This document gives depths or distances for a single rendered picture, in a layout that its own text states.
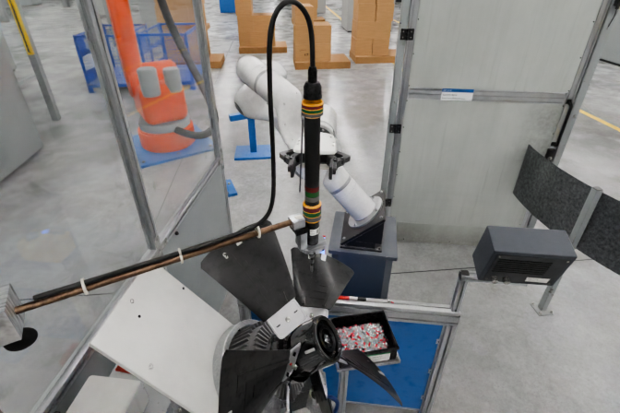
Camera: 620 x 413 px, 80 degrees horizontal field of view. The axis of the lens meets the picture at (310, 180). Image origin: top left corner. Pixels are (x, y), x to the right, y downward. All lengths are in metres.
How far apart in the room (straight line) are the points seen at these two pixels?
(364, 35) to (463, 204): 6.41
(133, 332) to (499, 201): 2.70
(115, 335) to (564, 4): 2.66
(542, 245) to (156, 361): 1.20
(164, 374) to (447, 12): 2.30
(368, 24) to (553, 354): 7.44
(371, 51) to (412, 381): 7.85
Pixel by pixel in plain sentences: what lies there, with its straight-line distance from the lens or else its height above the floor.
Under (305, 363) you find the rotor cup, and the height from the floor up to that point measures 1.20.
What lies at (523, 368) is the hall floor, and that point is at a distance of 2.73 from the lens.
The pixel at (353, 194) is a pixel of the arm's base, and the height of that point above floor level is 1.17.
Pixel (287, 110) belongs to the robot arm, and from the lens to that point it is 1.09.
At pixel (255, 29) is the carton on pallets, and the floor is 0.54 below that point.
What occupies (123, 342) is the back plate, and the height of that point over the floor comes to 1.32.
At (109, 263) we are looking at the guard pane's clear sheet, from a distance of 1.48.
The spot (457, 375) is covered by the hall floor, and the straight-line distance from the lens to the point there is 2.55.
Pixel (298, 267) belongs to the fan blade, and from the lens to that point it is 1.22.
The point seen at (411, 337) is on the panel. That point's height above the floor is 0.67.
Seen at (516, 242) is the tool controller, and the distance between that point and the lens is 1.43.
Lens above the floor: 2.05
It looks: 31 degrees down
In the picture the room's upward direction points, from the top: straight up
